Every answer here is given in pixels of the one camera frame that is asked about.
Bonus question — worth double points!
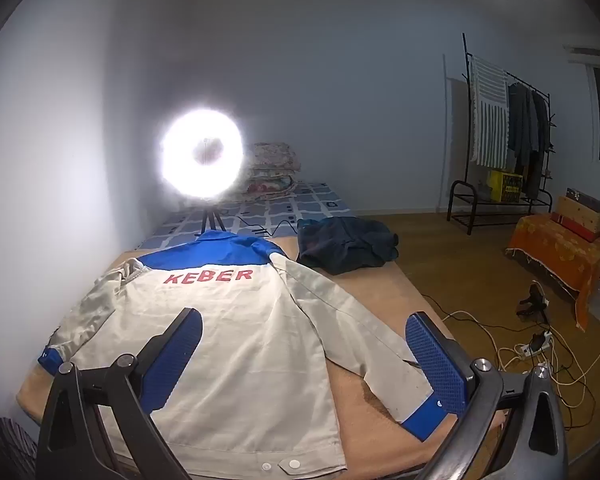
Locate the black ring light cable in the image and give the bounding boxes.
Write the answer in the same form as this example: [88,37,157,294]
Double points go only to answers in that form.
[220,215,301,238]

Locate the white power strip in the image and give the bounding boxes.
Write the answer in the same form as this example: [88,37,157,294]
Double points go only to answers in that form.
[512,330,553,359]

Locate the black device on floor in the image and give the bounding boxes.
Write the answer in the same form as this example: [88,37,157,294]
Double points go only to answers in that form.
[516,282,551,321]

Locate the tan blanket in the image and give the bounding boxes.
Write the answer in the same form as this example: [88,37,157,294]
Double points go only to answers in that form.
[16,235,511,480]

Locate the dark hanging clothes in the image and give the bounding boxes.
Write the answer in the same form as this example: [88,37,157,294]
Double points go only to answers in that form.
[506,81,551,200]

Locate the black clothes rack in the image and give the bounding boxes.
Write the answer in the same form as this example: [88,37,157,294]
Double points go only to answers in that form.
[446,32,556,236]

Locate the striped white towel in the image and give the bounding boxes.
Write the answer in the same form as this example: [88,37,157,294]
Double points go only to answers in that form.
[469,55,510,168]

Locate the blue patterned mattress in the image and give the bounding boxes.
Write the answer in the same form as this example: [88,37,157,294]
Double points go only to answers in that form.
[132,180,353,252]

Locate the orange cloth covered box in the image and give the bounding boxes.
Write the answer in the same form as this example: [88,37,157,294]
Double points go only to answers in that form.
[505,212,600,332]

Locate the stack of floral quilts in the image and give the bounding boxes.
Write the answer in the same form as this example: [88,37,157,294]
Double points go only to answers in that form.
[240,141,303,202]

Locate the black tripod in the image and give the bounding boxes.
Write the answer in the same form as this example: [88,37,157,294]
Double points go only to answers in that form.
[197,204,226,235]

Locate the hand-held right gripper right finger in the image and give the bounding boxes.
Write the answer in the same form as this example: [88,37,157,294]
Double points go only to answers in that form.
[405,311,571,480]

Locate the tan cardboard box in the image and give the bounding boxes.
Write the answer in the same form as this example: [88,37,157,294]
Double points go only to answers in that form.
[555,195,600,236]

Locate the yellow crate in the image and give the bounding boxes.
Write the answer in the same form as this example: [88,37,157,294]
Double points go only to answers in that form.
[487,170,524,203]

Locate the dark flat box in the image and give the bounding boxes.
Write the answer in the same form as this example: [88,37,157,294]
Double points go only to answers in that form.
[565,187,600,212]

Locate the red flat box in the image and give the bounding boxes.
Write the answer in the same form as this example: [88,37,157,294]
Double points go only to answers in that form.
[550,211,598,242]

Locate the dark navy clothing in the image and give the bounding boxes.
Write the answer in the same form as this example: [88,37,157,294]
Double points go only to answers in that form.
[296,216,400,276]

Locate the power strips and cables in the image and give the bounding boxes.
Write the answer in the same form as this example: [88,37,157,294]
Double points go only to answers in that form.
[440,310,596,411]

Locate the beige and blue work jacket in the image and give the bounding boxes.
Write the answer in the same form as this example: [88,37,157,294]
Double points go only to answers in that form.
[37,230,473,478]

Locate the striped brown pants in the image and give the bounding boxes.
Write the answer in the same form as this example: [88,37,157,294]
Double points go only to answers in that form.
[0,415,38,480]

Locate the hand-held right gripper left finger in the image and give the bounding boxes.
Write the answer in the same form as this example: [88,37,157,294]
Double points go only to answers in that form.
[35,307,203,480]

